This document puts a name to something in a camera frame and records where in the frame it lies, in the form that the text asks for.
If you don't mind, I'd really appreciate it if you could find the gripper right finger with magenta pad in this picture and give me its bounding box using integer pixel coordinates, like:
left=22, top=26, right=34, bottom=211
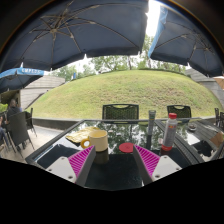
left=133, top=145, right=181, bottom=185

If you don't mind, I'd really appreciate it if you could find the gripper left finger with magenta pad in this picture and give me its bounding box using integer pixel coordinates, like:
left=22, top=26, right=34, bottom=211
left=47, top=146, right=96, bottom=186

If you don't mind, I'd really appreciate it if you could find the red round bottle cap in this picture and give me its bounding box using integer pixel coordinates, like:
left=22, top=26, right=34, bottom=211
left=119, top=142, right=133, bottom=153

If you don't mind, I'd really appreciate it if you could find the yellow cloth on table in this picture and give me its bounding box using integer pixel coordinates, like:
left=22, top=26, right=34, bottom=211
left=65, top=126, right=98, bottom=143

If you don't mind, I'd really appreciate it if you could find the plastic bottle with red cap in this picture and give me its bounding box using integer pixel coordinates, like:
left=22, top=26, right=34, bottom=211
left=162, top=113, right=178, bottom=151

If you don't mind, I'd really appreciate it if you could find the small dish on right table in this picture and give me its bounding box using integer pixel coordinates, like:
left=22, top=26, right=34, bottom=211
left=188, top=123, right=197, bottom=131

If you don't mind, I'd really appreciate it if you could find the black wicker chair right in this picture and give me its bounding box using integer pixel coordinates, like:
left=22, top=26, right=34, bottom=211
left=167, top=105, right=192, bottom=122

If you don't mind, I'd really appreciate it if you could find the black wicker chair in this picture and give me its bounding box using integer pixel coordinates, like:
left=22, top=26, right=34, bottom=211
left=102, top=104, right=139, bottom=123
left=167, top=105, right=192, bottom=122

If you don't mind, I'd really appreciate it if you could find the black wicker chair centre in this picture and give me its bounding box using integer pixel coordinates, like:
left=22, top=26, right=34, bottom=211
left=102, top=104, right=139, bottom=123

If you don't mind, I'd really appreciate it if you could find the black chair at left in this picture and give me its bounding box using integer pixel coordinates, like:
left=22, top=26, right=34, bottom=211
left=9, top=112, right=31, bottom=152

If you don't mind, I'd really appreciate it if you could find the black chair far right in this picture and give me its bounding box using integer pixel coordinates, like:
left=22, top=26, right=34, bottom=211
left=215, top=108, right=224, bottom=130

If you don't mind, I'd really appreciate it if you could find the seated person in dark shirt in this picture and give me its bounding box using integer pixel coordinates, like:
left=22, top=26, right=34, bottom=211
left=7, top=99, right=22, bottom=120

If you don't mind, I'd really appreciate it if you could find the left blue printed umbrella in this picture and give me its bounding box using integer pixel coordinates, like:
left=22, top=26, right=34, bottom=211
left=0, top=67, right=44, bottom=94

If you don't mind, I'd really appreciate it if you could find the right dark blue umbrella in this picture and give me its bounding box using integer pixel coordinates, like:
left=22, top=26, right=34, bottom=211
left=148, top=6, right=224, bottom=77

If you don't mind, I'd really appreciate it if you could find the large dark blue umbrella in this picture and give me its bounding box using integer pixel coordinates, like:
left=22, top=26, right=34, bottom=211
left=0, top=0, right=148, bottom=72

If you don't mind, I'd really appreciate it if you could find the cream mug with yellow handle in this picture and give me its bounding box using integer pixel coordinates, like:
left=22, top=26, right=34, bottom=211
left=80, top=130, right=108, bottom=152

